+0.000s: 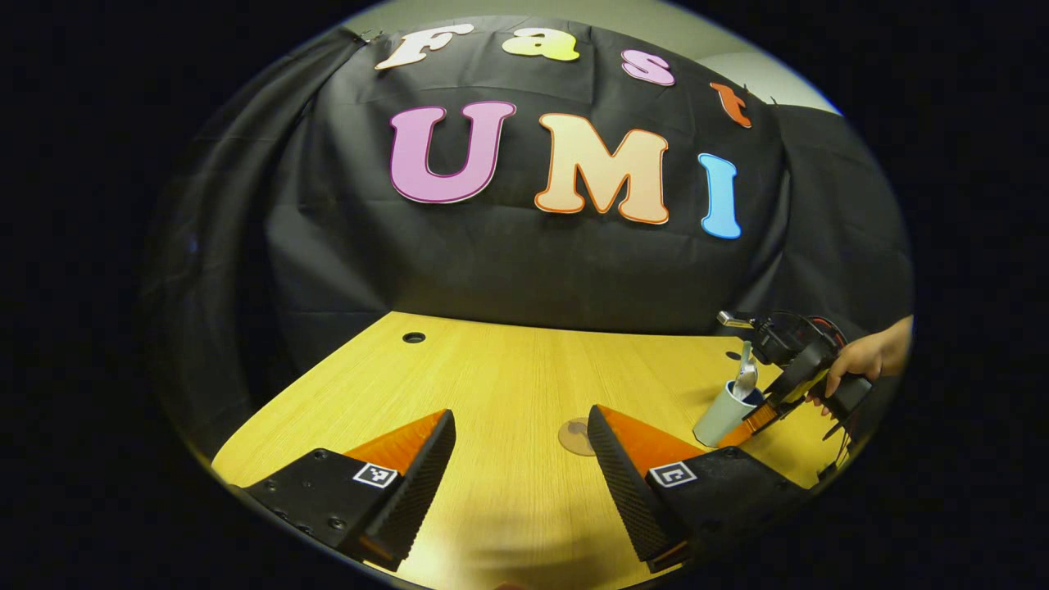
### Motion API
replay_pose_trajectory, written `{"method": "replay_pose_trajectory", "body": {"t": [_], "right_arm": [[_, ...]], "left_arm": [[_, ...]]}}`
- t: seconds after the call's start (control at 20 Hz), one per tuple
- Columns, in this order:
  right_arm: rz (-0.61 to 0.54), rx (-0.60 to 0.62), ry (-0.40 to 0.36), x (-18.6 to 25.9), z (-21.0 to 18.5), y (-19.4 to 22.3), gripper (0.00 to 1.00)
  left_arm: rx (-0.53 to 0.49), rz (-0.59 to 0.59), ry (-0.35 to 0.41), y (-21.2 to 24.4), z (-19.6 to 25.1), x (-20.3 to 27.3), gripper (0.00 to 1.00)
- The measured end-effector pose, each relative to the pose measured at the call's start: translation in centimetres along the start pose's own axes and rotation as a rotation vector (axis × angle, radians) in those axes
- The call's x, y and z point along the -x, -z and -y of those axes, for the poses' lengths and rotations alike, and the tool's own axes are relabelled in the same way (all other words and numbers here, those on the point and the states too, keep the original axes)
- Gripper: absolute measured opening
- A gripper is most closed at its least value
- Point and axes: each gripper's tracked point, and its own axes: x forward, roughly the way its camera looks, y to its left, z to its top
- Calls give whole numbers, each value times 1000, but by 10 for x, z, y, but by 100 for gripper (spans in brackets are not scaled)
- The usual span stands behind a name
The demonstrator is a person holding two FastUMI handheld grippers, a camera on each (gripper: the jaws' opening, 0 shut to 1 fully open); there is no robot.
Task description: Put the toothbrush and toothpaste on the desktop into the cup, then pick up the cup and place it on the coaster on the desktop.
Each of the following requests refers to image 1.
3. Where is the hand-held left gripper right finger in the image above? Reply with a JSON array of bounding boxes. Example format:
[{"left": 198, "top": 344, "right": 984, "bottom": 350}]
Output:
[{"left": 587, "top": 404, "right": 811, "bottom": 573}]

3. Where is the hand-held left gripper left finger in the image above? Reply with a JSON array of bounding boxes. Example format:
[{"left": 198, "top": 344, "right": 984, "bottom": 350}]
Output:
[{"left": 229, "top": 408, "right": 457, "bottom": 573}]

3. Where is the light green cup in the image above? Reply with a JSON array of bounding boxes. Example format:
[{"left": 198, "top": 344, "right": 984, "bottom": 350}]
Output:
[{"left": 693, "top": 379, "right": 767, "bottom": 448}]

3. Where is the round wooden coaster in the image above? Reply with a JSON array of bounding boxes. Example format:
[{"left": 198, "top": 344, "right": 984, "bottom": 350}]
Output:
[{"left": 558, "top": 417, "right": 597, "bottom": 457}]

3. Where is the wooden desktop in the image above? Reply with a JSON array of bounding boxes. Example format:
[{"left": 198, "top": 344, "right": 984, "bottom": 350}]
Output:
[{"left": 211, "top": 310, "right": 861, "bottom": 590}]

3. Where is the black backdrop cloth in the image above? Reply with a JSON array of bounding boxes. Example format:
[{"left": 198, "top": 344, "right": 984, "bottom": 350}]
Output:
[{"left": 143, "top": 15, "right": 915, "bottom": 460}]

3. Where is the black cable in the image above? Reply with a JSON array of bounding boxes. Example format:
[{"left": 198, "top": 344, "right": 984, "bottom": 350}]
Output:
[{"left": 770, "top": 309, "right": 847, "bottom": 349}]

